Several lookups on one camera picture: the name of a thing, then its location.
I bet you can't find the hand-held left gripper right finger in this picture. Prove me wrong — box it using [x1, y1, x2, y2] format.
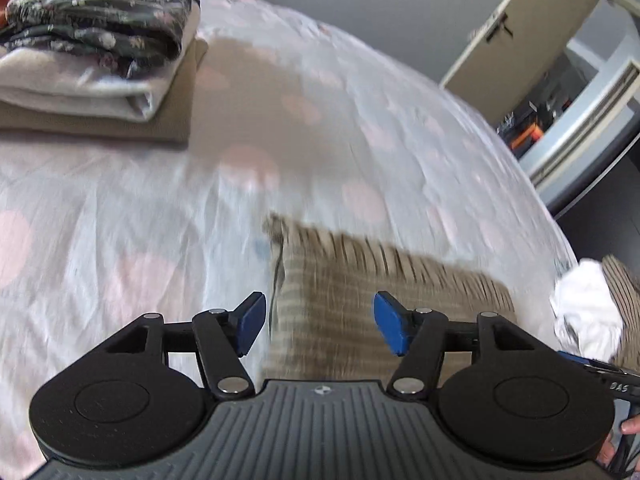
[373, 291, 548, 402]

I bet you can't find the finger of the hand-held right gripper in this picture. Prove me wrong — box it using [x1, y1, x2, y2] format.
[556, 350, 626, 374]

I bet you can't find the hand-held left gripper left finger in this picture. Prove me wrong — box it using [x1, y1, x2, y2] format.
[90, 291, 267, 402]

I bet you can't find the beige striped shirt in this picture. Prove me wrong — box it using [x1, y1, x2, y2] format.
[262, 211, 517, 386]

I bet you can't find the person's right hand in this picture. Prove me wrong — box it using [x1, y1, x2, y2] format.
[597, 412, 640, 466]

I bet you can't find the white crumpled cloth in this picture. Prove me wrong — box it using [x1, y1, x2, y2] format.
[549, 258, 624, 356]

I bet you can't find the brown ribbed cloth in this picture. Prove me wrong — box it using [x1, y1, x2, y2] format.
[600, 254, 640, 371]

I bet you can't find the pink polka dot bedsheet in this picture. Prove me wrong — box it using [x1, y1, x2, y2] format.
[0, 0, 581, 476]

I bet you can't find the beige folded cloth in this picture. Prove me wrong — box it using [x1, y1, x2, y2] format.
[0, 39, 209, 149]

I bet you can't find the orange box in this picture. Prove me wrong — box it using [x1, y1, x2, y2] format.
[509, 124, 545, 150]

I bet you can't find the white folded cloth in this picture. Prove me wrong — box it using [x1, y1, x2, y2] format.
[0, 35, 202, 122]

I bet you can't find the cream wardrobe door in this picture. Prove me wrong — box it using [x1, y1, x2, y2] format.
[439, 0, 604, 131]

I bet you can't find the dark floral folded garment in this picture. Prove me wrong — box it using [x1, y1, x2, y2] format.
[0, 0, 196, 80]

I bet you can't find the black cable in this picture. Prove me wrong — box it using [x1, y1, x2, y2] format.
[607, 430, 640, 480]

